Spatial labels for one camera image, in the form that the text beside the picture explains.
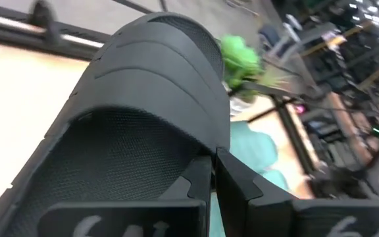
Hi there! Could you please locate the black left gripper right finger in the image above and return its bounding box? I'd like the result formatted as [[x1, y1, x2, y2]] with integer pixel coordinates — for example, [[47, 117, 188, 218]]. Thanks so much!
[[215, 147, 379, 237]]

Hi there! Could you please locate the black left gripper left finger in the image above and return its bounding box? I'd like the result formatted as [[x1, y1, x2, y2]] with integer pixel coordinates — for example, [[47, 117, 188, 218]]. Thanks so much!
[[38, 155, 213, 237]]

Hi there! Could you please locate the black rubber slide sandal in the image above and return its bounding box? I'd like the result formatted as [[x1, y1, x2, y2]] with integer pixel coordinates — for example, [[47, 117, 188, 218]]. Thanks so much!
[[0, 11, 232, 237]]

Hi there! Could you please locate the green succulent in white pot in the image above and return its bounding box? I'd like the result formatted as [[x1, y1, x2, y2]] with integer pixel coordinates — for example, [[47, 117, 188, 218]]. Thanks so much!
[[220, 34, 289, 117]]

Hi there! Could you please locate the office chair with grey base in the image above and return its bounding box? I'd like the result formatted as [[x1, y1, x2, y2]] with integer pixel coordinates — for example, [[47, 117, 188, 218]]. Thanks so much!
[[257, 13, 309, 63]]

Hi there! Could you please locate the storage rack with wooden shelves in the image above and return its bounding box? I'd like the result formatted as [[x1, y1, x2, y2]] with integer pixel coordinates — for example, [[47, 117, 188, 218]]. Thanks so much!
[[274, 0, 379, 99]]

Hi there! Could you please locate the black metal table frame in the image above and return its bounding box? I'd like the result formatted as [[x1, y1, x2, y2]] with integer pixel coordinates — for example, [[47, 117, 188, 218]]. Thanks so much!
[[0, 0, 111, 62]]

